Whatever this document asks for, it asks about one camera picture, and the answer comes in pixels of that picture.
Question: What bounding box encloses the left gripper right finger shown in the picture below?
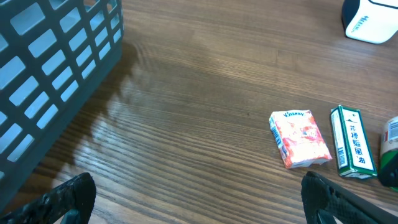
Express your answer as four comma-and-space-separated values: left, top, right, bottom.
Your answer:
301, 171, 397, 224

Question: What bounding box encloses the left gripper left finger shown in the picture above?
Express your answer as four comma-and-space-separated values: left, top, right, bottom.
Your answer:
1, 172, 96, 224

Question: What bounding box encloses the green white medicine box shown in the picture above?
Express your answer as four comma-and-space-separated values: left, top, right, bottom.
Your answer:
330, 105, 377, 180

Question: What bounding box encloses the orange tissue pack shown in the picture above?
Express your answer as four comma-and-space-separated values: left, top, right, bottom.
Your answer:
269, 110, 332, 169

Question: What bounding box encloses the green lid white jar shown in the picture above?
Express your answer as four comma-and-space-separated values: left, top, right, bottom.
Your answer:
378, 117, 397, 191

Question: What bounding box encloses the white barcode scanner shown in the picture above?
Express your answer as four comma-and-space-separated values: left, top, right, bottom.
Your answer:
341, 0, 397, 44

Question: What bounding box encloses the grey plastic mesh basket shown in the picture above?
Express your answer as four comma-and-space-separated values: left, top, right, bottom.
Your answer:
1, 0, 124, 207

